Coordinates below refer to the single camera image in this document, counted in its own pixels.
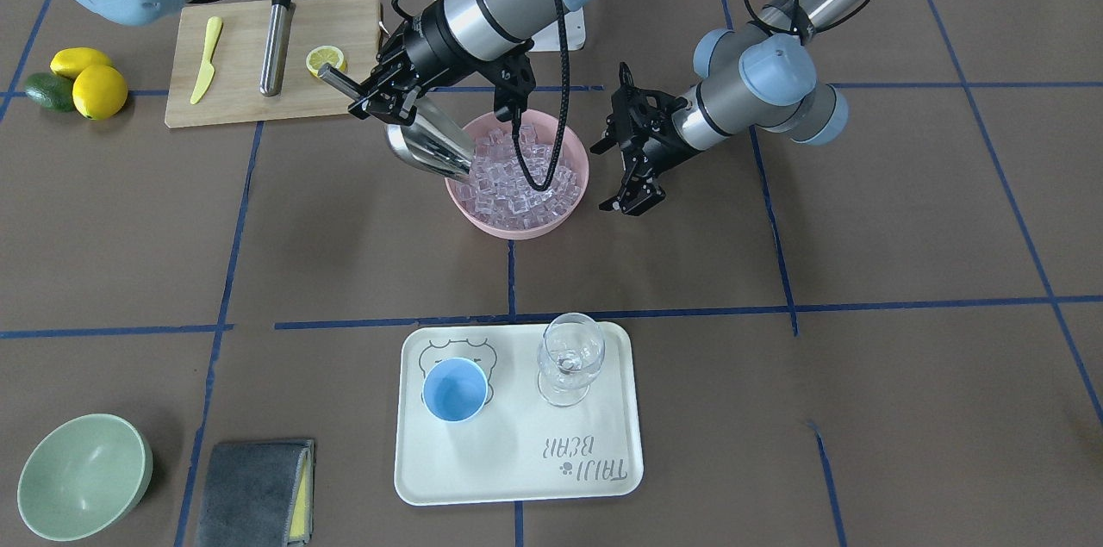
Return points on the yellow plastic knife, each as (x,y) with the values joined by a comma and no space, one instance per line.
(206,70)

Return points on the clear ice cubes pile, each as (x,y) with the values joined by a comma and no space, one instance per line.
(500,194)

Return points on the clear wine glass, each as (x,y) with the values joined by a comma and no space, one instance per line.
(570,357)

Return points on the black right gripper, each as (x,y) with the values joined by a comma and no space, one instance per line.
(421,47)

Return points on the stainless steel cylinder tool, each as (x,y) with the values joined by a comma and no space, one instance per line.
(276,45)

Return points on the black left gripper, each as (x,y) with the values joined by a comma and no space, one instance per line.
(662,139)

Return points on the light blue cup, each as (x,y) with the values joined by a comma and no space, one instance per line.
(455,390)

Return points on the bamboo cutting board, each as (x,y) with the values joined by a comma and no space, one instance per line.
(354,26)

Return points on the green bowl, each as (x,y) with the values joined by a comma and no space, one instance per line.
(83,477)

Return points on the lemon half slice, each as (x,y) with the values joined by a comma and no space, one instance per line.
(325,55)

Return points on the green lime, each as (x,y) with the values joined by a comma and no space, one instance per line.
(50,91)

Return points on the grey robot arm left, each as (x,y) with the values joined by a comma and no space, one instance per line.
(759,75)

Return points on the grey folded cloth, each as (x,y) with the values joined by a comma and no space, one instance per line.
(259,493)

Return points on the whole yellow lemon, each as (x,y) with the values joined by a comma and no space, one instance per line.
(99,92)

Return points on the cream bear serving tray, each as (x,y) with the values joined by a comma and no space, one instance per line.
(519,447)

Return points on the stainless steel ice scoop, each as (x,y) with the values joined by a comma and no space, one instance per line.
(417,130)

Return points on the pink bowl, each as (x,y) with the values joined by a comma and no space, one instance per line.
(547,127)

